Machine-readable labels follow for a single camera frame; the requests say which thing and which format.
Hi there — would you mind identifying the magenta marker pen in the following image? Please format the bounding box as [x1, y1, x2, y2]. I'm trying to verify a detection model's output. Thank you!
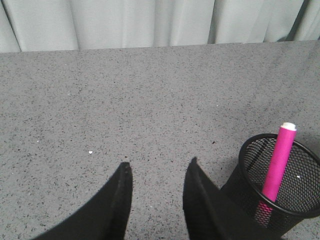
[255, 122, 298, 226]

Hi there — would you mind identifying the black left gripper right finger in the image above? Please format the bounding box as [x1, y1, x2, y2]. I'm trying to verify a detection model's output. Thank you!
[183, 157, 281, 240]

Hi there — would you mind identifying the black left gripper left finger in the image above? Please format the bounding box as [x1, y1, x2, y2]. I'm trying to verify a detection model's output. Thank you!
[35, 162, 132, 240]

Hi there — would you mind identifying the grey pleated curtain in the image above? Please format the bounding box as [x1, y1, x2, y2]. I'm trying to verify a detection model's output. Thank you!
[0, 0, 320, 53]

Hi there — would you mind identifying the black mesh pen bin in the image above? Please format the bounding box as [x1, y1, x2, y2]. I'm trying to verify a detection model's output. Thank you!
[221, 133, 320, 237]

